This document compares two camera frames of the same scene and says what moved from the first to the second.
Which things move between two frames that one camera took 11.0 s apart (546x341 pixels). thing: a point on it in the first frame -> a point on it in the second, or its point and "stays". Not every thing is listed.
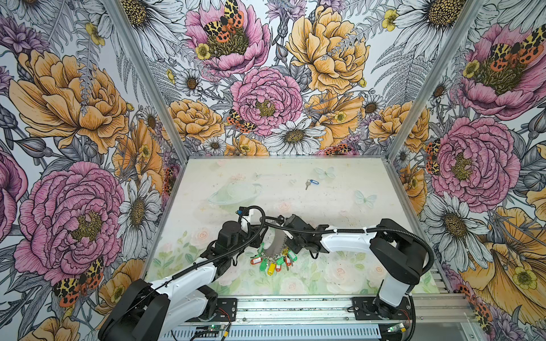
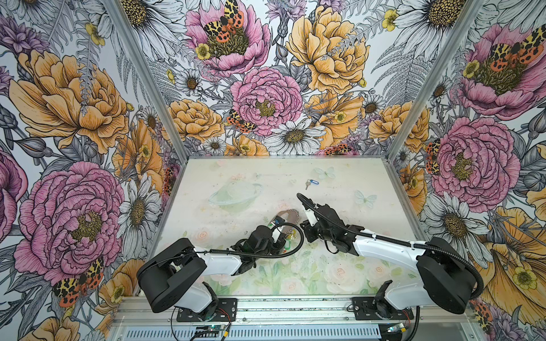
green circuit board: x=216 y=327 stays
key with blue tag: x=308 y=182 stays
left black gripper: x=257 y=240 -> x=279 y=245
